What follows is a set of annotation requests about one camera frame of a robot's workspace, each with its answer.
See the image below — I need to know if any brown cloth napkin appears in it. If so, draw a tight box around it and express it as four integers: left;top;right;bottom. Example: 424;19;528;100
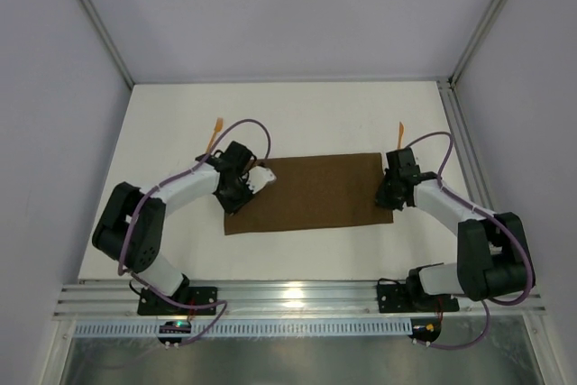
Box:
224;153;393;235

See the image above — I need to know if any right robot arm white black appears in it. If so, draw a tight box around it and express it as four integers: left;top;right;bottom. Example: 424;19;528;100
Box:
376;148;536;306

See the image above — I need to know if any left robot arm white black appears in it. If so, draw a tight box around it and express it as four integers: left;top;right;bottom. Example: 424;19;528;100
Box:
92;142;257;307

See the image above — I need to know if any orange plastic knife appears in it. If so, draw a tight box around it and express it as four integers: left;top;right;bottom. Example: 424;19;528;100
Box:
397;122;405;150

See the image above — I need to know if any orange plastic fork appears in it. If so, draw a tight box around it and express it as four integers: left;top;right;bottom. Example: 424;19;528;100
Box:
206;117;224;153

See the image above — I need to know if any left small controller board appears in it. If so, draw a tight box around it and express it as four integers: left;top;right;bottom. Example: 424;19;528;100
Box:
156;319;192;349

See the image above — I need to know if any small controller board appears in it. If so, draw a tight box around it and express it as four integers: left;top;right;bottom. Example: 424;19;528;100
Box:
156;319;192;349
408;320;442;348

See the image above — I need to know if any right small controller board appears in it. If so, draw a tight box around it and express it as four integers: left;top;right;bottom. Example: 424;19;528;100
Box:
408;320;442;348

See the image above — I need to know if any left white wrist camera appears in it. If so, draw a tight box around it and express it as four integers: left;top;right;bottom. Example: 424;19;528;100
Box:
247;166;277;195

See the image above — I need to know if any aluminium right side rail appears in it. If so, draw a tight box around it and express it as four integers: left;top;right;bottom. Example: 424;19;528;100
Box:
437;78;499;211

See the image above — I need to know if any aluminium rail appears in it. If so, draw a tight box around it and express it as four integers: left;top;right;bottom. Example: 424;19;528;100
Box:
437;78;499;211
52;280;546;317

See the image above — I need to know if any aluminium front rail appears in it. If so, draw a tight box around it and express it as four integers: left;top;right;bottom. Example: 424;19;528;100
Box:
52;280;546;317

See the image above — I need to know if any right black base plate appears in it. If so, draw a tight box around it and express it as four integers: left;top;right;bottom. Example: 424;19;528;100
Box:
376;279;460;314

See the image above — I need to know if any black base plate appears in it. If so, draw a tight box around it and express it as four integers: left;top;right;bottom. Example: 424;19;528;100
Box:
376;279;460;314
137;286;218;316

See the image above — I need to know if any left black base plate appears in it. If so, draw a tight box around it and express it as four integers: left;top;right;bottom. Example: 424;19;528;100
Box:
137;286;218;316

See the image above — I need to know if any slotted grey cable duct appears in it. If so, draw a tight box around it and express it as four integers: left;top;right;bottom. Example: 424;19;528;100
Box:
74;317;412;338

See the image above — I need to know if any right aluminium corner post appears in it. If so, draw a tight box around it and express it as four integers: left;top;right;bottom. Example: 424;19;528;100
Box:
448;0;508;87

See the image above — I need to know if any aluminium corner post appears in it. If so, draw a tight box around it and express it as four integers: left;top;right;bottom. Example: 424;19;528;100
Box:
448;0;508;87
77;0;135;89

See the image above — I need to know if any left aluminium corner post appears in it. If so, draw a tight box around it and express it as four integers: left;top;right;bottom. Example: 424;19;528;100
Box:
77;0;135;89

